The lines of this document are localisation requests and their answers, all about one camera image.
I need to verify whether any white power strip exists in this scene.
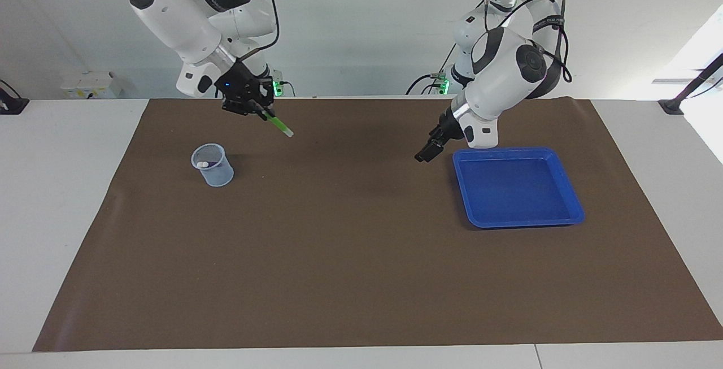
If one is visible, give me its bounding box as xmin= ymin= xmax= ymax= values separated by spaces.
xmin=61 ymin=72 xmax=122 ymax=99

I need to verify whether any black left base cable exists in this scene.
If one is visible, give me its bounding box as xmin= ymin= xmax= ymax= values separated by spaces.
xmin=406 ymin=47 xmax=458 ymax=95

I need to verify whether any translucent plastic cup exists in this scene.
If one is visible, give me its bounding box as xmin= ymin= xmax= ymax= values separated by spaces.
xmin=190 ymin=144 xmax=234 ymax=188

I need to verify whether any small black table clamp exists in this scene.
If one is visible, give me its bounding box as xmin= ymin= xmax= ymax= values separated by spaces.
xmin=0 ymin=79 xmax=30 ymax=115

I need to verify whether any black stand with pole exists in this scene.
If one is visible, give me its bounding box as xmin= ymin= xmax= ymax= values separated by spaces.
xmin=658 ymin=53 xmax=723 ymax=115

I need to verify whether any blue plastic tray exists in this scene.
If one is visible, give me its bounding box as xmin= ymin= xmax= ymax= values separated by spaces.
xmin=453 ymin=147 xmax=586 ymax=229

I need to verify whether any green pen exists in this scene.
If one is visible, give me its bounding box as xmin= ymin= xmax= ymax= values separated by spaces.
xmin=262 ymin=110 xmax=294 ymax=138

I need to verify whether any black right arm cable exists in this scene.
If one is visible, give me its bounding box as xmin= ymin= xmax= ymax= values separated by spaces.
xmin=240 ymin=0 xmax=281 ymax=64

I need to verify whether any brown table mat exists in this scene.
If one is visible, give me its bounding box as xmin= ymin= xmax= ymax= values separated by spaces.
xmin=32 ymin=98 xmax=723 ymax=353

